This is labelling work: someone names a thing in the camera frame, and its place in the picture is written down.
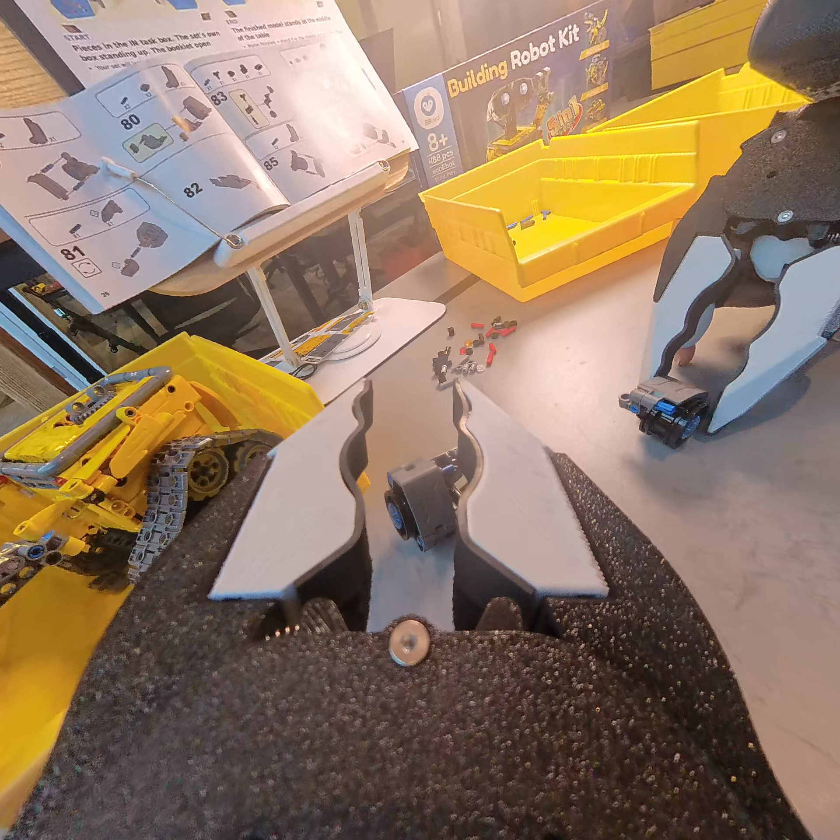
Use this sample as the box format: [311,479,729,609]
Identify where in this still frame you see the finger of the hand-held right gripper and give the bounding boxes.
[705,252,834,435]
[640,235,737,395]

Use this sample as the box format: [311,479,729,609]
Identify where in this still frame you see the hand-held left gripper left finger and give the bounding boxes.
[209,379,375,601]

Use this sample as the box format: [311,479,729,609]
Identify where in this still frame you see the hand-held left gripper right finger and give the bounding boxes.
[451,379,610,599]

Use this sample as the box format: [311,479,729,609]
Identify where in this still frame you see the grey brick block assembly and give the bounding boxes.
[384,448,470,552]

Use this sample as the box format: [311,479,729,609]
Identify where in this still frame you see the grey black wheel assembly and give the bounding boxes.
[620,375,711,450]

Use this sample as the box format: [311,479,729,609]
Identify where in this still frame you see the grey desk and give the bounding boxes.
[315,246,840,840]

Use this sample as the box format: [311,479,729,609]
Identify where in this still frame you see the white printed task sheet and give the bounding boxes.
[13,0,368,89]

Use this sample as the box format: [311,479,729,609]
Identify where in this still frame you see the yellow plastic bin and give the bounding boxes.
[545,66,811,165]
[0,331,326,815]

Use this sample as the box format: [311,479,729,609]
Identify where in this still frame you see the yellow bin with divider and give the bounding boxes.
[420,120,702,304]

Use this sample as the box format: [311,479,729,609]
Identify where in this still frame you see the stacked yellow bins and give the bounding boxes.
[650,0,772,93]

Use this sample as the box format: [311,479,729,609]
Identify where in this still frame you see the pile of small brick pins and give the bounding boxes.
[430,315,519,385]

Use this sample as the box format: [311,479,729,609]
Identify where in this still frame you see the yellow tracked brick model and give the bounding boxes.
[0,367,283,598]

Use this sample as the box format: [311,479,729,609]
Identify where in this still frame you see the yellow black sticker sheet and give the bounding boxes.
[262,310,378,367]

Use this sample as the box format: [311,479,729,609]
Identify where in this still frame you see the round wooden booklet stand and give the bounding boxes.
[0,20,447,404]

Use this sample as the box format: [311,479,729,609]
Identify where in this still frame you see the blue robot kit box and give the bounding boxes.
[402,0,651,191]

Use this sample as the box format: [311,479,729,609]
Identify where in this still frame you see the black backing board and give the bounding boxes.
[0,0,89,93]

